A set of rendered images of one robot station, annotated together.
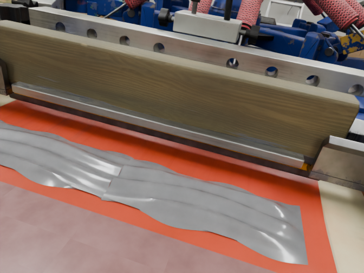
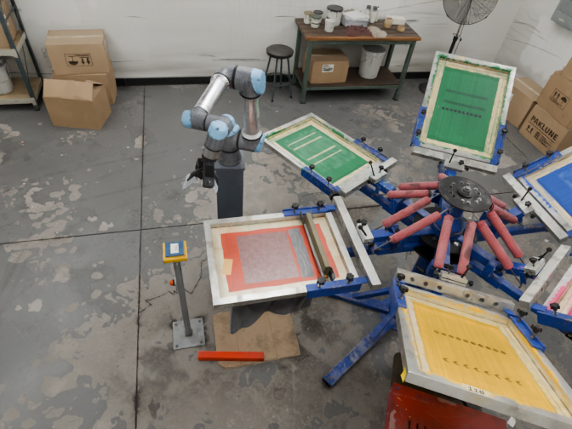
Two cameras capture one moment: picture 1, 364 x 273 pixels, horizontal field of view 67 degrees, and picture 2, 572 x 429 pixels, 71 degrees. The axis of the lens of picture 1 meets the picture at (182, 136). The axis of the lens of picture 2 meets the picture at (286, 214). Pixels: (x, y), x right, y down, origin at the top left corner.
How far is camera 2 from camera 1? 2.09 m
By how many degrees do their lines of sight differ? 49
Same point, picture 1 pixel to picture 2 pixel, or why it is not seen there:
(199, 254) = (294, 265)
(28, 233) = (284, 249)
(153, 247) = (292, 261)
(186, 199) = (302, 260)
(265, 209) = (309, 271)
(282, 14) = not seen: outside the picture
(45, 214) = (288, 248)
